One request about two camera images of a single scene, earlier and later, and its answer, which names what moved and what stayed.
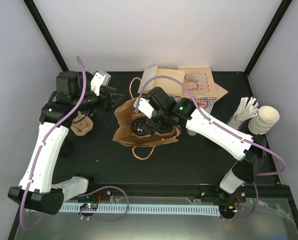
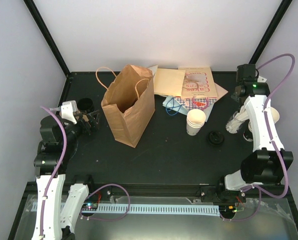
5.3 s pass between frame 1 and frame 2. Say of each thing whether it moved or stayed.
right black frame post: stayed
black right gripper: moved
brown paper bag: moved
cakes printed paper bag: stayed
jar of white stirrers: stayed
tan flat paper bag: stayed
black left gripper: moved
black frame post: stayed
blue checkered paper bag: stayed
